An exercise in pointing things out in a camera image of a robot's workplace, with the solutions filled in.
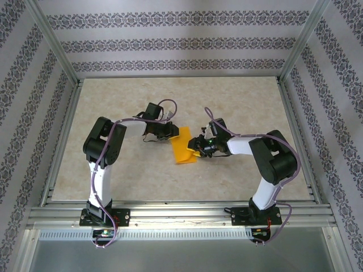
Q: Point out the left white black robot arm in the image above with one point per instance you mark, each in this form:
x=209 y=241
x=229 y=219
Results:
x=100 y=184

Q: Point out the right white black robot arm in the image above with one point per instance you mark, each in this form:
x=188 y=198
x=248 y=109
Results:
x=265 y=195

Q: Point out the orange paper sheet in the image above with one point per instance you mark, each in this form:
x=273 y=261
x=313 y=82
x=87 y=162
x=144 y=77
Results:
x=183 y=150

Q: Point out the aluminium frame post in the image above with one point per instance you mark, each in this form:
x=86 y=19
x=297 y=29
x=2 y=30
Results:
x=300 y=45
x=55 y=45

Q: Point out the aluminium cross rail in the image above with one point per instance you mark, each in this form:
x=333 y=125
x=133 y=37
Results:
x=181 y=214

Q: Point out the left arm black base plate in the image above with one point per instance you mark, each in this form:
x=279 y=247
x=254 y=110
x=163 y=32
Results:
x=124 y=216

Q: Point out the small lit circuit board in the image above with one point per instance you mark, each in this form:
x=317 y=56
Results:
x=259 y=233
x=105 y=233

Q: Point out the grey metal panel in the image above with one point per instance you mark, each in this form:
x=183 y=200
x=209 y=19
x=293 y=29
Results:
x=181 y=258

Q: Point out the aluminium side rail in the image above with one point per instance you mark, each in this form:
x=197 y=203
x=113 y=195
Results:
x=301 y=141
x=62 y=141

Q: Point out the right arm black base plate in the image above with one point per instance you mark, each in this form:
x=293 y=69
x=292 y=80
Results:
x=238 y=216

